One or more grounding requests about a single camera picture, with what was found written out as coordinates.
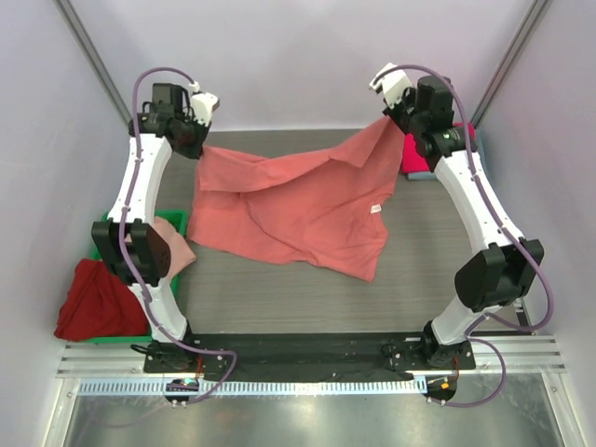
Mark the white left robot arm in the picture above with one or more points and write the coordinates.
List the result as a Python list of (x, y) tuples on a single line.
[(126, 240)]

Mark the aluminium frame rail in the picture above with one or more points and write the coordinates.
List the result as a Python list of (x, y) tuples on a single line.
[(517, 353)]

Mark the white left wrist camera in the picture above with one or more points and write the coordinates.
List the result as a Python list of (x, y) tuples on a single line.
[(203, 104)]

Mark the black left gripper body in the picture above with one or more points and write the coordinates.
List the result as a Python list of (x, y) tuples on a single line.
[(194, 137)]

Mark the folded magenta t shirt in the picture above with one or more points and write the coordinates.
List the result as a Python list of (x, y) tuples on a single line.
[(426, 151)]

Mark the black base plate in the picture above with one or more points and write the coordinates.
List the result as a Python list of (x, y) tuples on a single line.
[(356, 357)]

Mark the right aluminium corner post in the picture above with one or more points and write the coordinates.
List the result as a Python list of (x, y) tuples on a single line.
[(524, 32)]

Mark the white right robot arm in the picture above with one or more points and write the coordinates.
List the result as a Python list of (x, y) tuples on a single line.
[(503, 262)]

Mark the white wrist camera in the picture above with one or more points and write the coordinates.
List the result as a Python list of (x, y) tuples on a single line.
[(203, 104), (391, 83)]

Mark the dark red t shirt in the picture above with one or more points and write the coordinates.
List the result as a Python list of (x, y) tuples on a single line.
[(98, 304)]

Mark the aluminium corner post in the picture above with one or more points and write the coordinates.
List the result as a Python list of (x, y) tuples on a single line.
[(524, 32), (93, 57)]

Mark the folded grey-blue t shirt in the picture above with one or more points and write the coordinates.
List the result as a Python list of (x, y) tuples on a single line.
[(419, 176)]

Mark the coral pink t shirt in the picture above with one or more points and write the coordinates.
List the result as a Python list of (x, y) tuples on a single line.
[(321, 207)]

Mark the left aluminium corner post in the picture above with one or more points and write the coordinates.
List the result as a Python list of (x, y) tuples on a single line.
[(93, 57)]

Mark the green plastic bin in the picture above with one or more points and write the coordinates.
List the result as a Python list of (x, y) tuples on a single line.
[(179, 219)]

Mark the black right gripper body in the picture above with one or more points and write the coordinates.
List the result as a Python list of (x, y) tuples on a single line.
[(398, 117)]

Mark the slotted cable duct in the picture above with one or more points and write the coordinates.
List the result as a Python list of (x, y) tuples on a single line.
[(170, 387)]

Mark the pale pink t shirt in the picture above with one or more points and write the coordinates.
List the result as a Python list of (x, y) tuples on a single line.
[(181, 254)]

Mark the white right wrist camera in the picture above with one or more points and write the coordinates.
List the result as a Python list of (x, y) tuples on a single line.
[(391, 83)]

